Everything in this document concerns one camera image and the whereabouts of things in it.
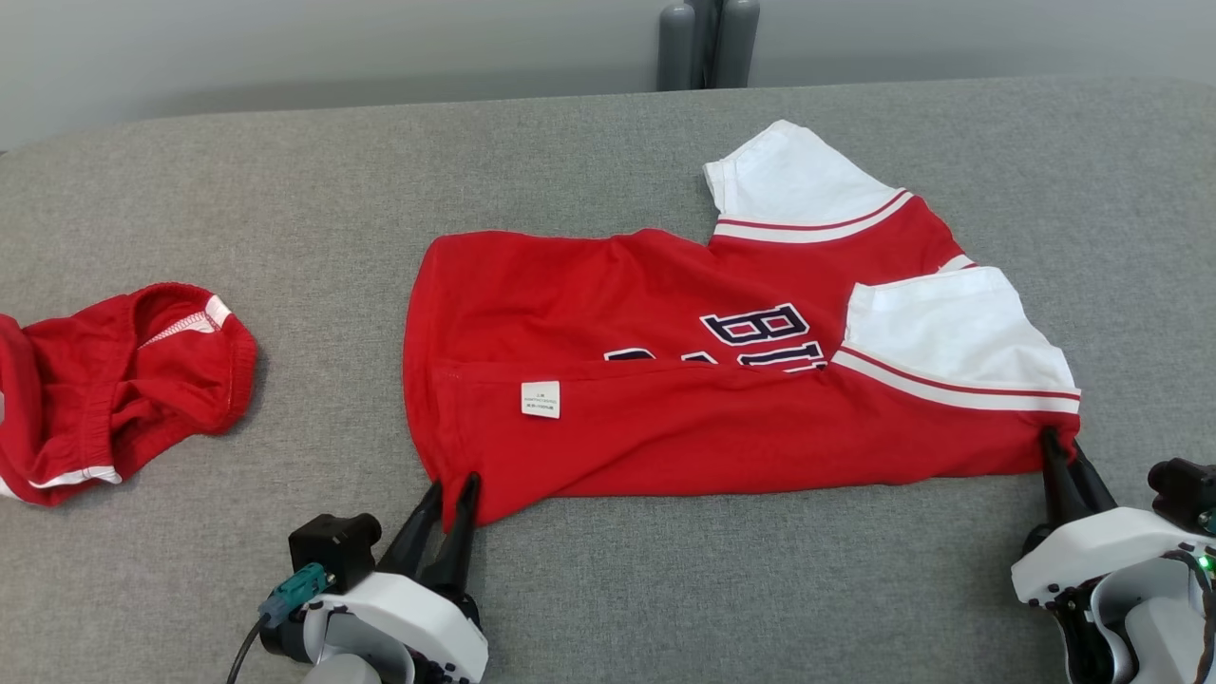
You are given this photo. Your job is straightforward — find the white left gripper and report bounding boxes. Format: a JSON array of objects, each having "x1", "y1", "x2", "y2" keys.
[{"x1": 304, "y1": 473, "x2": 489, "y2": 684}]

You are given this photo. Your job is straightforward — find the left camera cable teal connector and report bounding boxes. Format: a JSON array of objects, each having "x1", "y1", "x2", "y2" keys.
[{"x1": 226, "y1": 562, "x2": 336, "y2": 684}]

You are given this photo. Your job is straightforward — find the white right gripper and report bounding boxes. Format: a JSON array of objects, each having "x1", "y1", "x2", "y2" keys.
[{"x1": 1011, "y1": 427, "x2": 1200, "y2": 609}]

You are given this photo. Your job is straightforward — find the grey post with two cylinders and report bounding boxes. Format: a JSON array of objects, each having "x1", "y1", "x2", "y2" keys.
[{"x1": 657, "y1": 0, "x2": 761, "y2": 92}]

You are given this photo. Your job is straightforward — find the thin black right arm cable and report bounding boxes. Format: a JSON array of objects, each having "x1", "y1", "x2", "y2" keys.
[{"x1": 1178, "y1": 549, "x2": 1216, "y2": 671}]

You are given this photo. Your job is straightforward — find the red shorts with white panels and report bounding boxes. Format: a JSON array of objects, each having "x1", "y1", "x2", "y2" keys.
[{"x1": 0, "y1": 282, "x2": 258, "y2": 507}]

